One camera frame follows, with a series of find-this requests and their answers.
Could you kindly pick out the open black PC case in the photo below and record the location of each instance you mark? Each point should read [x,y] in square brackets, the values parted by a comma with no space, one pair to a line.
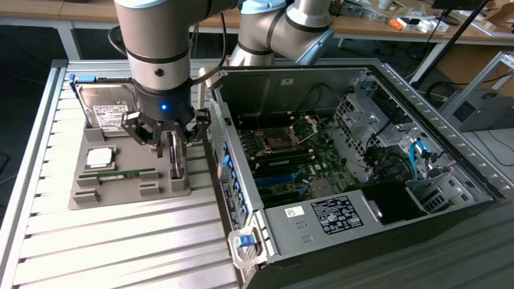
[434,120]

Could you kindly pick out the grey computer tower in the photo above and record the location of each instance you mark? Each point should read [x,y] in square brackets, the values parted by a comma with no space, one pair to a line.
[482,111]

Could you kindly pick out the black expansion slot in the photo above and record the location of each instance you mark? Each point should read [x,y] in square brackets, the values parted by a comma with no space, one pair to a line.
[280,195]

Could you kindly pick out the brown cardboard piece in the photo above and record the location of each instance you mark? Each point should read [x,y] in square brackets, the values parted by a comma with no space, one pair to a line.
[502,15]

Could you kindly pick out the metal disk bay cage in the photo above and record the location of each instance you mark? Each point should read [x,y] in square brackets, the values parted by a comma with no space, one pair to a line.
[356,120]

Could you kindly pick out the metal socket cover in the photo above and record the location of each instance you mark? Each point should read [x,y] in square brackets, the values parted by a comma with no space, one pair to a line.
[304,128]

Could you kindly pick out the blue expansion slot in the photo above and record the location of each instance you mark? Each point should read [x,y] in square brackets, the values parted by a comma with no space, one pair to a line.
[276,179]

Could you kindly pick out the wooden desk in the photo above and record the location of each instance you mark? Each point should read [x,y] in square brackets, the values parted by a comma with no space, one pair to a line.
[421,35]
[40,12]

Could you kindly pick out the metal disk bay bracket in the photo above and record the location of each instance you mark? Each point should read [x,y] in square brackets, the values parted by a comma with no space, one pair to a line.
[438,192]

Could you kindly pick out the white flat box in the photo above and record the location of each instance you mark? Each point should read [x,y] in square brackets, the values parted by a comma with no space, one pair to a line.
[439,27]

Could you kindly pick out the blue release latch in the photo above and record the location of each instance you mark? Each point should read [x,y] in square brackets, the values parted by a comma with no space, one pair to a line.
[244,241]

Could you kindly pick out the aluminium profile frame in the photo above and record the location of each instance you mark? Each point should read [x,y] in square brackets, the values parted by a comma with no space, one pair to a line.
[487,70]

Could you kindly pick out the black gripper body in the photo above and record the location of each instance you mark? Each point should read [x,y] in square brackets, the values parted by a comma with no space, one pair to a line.
[160,99]

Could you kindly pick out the grey parts rack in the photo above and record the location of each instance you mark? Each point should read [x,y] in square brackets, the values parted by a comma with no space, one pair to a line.
[128,192]

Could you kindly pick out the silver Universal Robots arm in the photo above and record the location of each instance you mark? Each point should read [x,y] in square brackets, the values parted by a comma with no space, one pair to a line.
[156,45]

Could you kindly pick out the CPU socket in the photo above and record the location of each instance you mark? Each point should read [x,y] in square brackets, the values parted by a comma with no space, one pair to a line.
[276,140]

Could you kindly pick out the orange box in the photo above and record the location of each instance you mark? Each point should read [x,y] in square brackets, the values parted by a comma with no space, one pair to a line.
[396,24]

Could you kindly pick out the black RAM slot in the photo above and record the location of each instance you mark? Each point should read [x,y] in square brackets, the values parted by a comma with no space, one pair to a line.
[276,155]

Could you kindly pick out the low-profile graphics card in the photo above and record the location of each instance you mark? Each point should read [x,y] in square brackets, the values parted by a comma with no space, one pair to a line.
[175,162]

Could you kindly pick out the black tripod pole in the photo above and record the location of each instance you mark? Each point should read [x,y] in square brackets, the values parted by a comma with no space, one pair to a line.
[454,39]

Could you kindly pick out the black monitor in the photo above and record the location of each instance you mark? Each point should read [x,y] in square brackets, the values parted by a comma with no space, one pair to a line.
[454,3]

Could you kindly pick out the green RAM stick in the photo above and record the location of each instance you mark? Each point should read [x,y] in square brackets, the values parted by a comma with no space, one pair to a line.
[120,174]

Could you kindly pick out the green motherboard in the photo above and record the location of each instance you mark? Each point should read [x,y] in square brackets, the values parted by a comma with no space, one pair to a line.
[332,162]

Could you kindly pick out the grey power supply unit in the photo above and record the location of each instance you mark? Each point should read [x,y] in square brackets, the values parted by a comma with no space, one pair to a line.
[304,228]

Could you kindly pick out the silver CPU chip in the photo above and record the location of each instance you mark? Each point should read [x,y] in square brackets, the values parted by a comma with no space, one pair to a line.
[98,157]

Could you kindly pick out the grey chipset heatsink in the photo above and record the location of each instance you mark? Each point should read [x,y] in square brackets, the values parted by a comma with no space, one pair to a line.
[320,187]

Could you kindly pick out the grey metal device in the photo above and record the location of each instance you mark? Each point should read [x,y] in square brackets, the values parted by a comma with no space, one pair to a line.
[352,9]

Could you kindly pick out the hard disk with blue carrier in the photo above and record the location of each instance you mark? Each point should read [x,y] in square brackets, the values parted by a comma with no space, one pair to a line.
[105,119]

